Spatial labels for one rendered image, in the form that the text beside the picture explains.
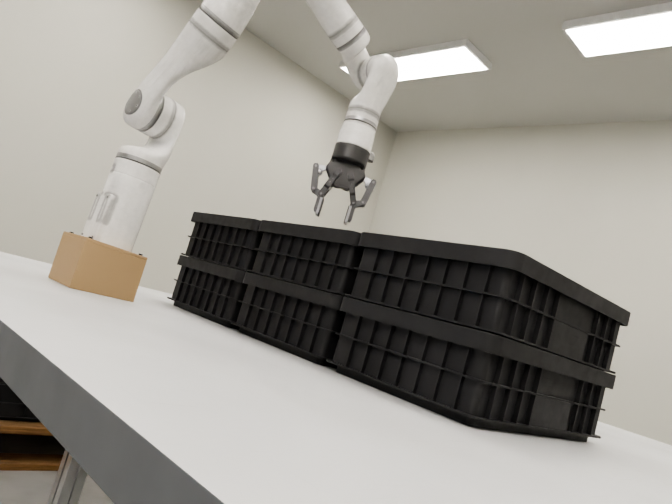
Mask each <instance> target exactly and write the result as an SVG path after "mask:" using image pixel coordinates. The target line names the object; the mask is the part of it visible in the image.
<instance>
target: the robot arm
mask: <svg viewBox="0 0 672 504"><path fill-rule="evenodd" d="M259 1H260V0H204V1H203V2H202V3H201V5H200V6H199V7H198V9H197V10H196V12H195V13H194V14H193V16H192V17H191V19H190V20H189V21H188V23H187V24H186V26H185V28H184V29H183V31H182V32H181V34H180V35H179V36H178V38H177V39H176V41H175V42H174V43H173V45H172V46H171V48H170V49H169V50H168V51H167V53H166V54H165V55H164V57H163V58H162V59H161V60H160V62H159V63H158V64H157V65H156V66H155V67H154V68H153V70H152V71H151V72H150V73H149V74H148V75H147V76H146V78H145V79H144V80H143V81H142V82H141V83H140V85H139V86H138V87H137V88H136V89H135V91H134V92H133V93H132V95H131V96H130V98H129V99H128V101H127V103H126V105H125V107H124V111H123V119H124V121H125V123H126V124H128V125H129V126H131V127H132V128H134V129H136V130H138V131H140V132H141V133H143V134H145V135H147V136H149V139H148V141H147V143H146V144H145V146H141V147H138V146H130V145H123V146H121V147H120V148H119V150H118V152H117V155H116V158H115V160H114V163H113V165H112V168H111V171H110V173H109V176H108V178H107V181H106V183H105V186H104V189H103V191H102V192H98V193H97V195H96V198H95V200H94V203H93V205H92V208H91V211H90V213H89V216H88V218H87V221H86V224H85V226H84V229H83V231H82V234H81V236H85V237H89V236H90V237H93V239H94V240H97V241H100V242H103V243H106V244H109V245H112V246H115V247H117V248H120V249H123V250H126V251H129V252H132V249H133V247H134V245H135V241H136V239H137V236H138V233H139V231H140V228H141V225H142V223H143V220H144V217H145V215H146V212H147V209H148V206H149V204H150V201H151V198H152V196H153V193H154V190H155V188H156V185H157V182H158V180H159V177H160V174H161V172H162V169H163V167H164V166H165V165H166V163H167V162H168V160H169V158H170V156H171V153H172V151H173V148H174V146H175V144H176V141H177V139H178V137H179V135H180V132H181V130H182V128H183V125H184V121H185V110H184V108H183V106H182V105H181V104H179V103H178V102H176V101H175V100H173V99H171V98H170V97H168V96H167V95H165V93H166V92H167V91H168V90H169V89H170V88H171V86H172V85H173V84H175V83H176V82H177V81H178V80H179V79H181V78H182V77H184V76H186V75H188V74H190V73H192V72H194V71H197V70H200V69H202V68H205V67H207V66H210V65H212V64H214V63H216V62H218V61H219V60H221V59H222V58H223V57H224V56H225V55H226V54H227V53H228V51H229V50H230V49H231V47H232V46H233V45H234V43H235V42H236V41H237V39H238V38H239V36H240V35H241V33H242V32H243V30H244V29H245V27H246V25H247V24H248V22H249V20H250V19H251V17H252V15H253V13H254V11H255V9H256V7H257V5H258V3H259ZM306 1H307V3H308V5H309V6H310V8H311V10H312V12H313V14H314V15H315V17H316V19H317V20H318V22H319V24H320V25H321V27H322V29H323V30H324V32H325V33H326V34H327V36H328V37H329V39H330V40H331V42H332V43H333V44H334V46H335V47H336V48H337V50H338V51H339V52H340V54H341V56H342V59H343V61H344V64H345V66H346V69H347V71H348V73H349V76H350V78H351V80H352V82H353V83H354V84H355V86H356V87H357V88H358V89H359V90H361V92H360V93H359V94H358V95H357V96H355V97H354V98H353V99H352V100H351V102H350V104H349V107H348V110H347V113H346V116H345V119H344V122H343V125H342V127H341V129H340V132H339V135H338V138H337V141H336V144H335V147H334V150H333V154H332V157H331V160H330V162H329V163H328V164H327V165H319V164H318V163H314V164H313V171H312V180H311V191H312V193H314V194H315V195H316V196H317V199H316V203H315V206H314V212H315V215H316V216H318V217H319V215H320V212H321V209H322V206H323V202H324V197H325V196H326V195H327V193H328V192H329V191H330V190H331V189H332V188H333V187H334V188H337V189H342V190H344V191H347V192H348V191H349V194H350V206H348V210H347V213H346V216H345V219H344V224H345V225H347V223H348V222H349V223H350V222H351V221H352V218H353V214H354V211H355V209H356V208H358V207H362V208H363V207H365V205H366V204H367V202H368V200H369V198H370V196H371V194H372V192H373V190H374V188H375V187H376V180H374V179H373V180H371V179H369V178H367V177H365V169H366V166H367V163H368V162H369V163H373V161H374V158H375V155H374V153H373V152H371V149H372V146H373V143H374V138H375V132H376V129H377V125H378V122H379V119H380V115H381V112H382V110H383V109H384V107H385V105H386V104H387V102H388V100H389V98H390V96H391V95H392V93H393V91H394V89H395V87H396V84H397V81H398V77H399V68H398V64H397V62H396V60H395V59H394V58H393V57H392V56H391V55H389V54H379V55H376V56H374V57H370V56H369V54H368V52H367V50H366V46H367V45H368V43H369V41H370V37H369V34H368V32H367V30H366V29H365V27H364V26H363V24H362V23H361V21H360V20H359V19H358V17H357V16H356V14H355V13H354V11H353V10H352V8H351V7H350V6H349V4H348V3H347V1H346V0H306ZM324 171H326V172H327V175H328V178H329V179H328V180H327V182H326V183H325V184H324V186H323V187H322V188H321V190H320V189H318V179H319V176H320V175H322V174H323V172H324ZM362 182H365V189H366V191H365V193H364V195H363V197H362V199H361V200H357V201H356V194H355V188H356V187H357V186H358V185H360V184H361V183H362Z"/></svg>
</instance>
